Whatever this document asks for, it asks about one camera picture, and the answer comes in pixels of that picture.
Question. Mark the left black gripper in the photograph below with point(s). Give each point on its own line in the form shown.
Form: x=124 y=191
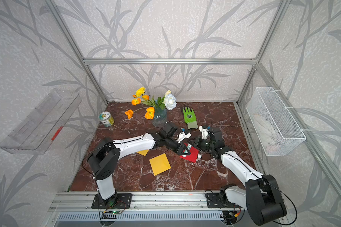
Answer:
x=180 y=149

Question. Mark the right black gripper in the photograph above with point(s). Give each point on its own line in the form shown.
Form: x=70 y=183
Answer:
x=197 y=141

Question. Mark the green white glue stick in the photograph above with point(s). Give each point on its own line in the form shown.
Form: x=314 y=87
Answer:
x=189 y=147

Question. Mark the red envelope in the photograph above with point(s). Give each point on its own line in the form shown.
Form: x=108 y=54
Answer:
x=193 y=155

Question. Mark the yellow envelope front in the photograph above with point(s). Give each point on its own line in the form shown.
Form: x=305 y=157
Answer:
x=159 y=164

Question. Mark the yellow envelope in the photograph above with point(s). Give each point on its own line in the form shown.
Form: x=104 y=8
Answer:
x=143 y=152
x=159 y=164

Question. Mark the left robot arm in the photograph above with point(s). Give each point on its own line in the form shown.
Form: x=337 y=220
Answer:
x=103 y=160

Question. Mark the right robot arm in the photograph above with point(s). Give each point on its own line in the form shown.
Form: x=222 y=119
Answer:
x=261 y=196

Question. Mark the green work glove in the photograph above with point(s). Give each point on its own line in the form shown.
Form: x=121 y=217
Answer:
x=190 y=118

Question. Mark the blue glass vase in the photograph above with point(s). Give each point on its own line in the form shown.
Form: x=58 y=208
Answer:
x=160 y=117

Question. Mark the artificial flower bouquet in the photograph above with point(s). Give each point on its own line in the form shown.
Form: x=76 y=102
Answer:
x=166 y=102

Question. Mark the white cloth in basket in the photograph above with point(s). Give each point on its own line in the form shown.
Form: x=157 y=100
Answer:
x=267 y=134

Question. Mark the small tin can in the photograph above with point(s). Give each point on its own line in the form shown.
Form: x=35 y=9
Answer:
x=106 y=119

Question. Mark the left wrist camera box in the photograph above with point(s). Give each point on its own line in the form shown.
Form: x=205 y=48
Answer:
x=183 y=135

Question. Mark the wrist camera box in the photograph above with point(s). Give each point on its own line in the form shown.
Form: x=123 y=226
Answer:
x=183 y=135
x=204 y=132

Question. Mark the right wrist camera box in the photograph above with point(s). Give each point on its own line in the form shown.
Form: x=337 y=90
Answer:
x=204 y=132

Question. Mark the aluminium front rail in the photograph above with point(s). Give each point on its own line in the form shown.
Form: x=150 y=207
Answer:
x=140 y=201

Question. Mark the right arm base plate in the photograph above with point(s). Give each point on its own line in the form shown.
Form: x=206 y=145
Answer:
x=218 y=200

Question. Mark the white wire basket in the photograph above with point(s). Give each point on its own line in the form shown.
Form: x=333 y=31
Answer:
x=266 y=102

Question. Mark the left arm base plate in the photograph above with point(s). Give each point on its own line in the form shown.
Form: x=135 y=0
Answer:
x=116 y=201

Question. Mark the clear plastic wall shelf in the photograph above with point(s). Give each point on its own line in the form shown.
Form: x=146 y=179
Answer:
x=35 y=134

